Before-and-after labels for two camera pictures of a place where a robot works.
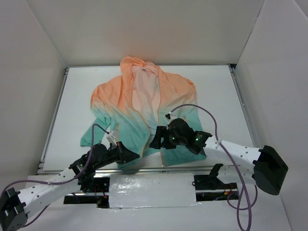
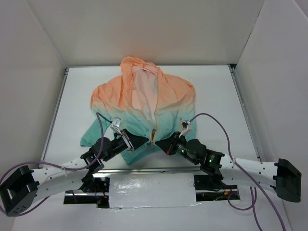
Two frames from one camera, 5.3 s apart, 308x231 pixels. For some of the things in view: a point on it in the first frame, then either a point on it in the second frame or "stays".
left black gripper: (121, 152) -> (128, 140)
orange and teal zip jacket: (129, 108) stays
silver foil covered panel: (135, 190) stays
